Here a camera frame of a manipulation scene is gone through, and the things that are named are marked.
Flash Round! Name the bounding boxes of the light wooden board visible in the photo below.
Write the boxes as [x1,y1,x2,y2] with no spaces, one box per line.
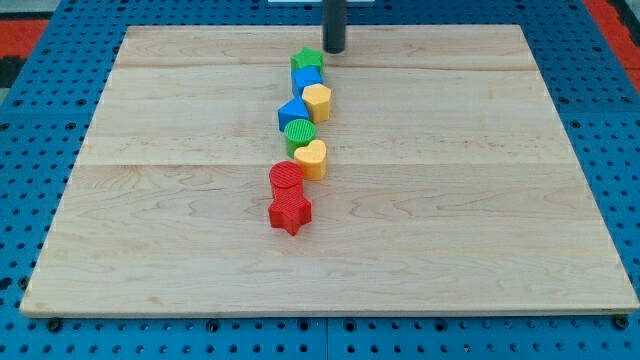
[20,25,639,318]

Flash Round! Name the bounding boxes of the red star block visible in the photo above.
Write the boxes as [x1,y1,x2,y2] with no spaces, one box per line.
[268,185,312,236]

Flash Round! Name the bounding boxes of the red cylinder block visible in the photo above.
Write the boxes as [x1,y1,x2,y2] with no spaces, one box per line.
[269,161,303,199]

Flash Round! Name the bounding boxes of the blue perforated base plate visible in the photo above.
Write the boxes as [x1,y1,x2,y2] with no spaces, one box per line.
[1,0,639,359]

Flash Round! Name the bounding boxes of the blue triangle block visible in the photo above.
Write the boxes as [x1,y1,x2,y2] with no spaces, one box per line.
[277,96,310,132]

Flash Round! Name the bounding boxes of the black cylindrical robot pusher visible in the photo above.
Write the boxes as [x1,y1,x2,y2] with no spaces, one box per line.
[322,0,347,54]

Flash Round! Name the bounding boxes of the green cylinder block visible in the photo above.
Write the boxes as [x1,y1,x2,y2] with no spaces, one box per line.
[284,119,317,158]

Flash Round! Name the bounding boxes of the yellow heart block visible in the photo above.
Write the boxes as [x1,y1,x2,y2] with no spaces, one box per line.
[294,140,327,181]

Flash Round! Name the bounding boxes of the yellow pentagon block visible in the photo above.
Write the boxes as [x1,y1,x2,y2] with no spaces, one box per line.
[302,84,332,124]

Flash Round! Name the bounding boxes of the blue cube block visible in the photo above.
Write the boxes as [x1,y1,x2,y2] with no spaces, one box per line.
[291,66,324,96]

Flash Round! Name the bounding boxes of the green star block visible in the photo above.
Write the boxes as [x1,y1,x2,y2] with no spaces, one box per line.
[290,47,324,74]

